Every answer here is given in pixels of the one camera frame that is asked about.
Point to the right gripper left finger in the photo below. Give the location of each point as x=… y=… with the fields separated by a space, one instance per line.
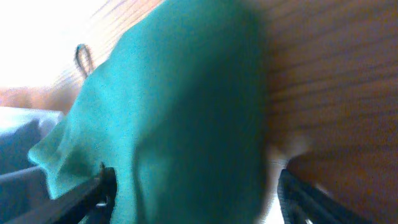
x=93 y=199

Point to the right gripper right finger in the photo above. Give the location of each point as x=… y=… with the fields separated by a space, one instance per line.
x=301 y=203

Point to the clear plastic storage bin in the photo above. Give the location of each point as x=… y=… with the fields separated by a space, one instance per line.
x=23 y=184

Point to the dark green garment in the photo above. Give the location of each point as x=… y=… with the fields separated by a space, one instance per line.
x=177 y=110

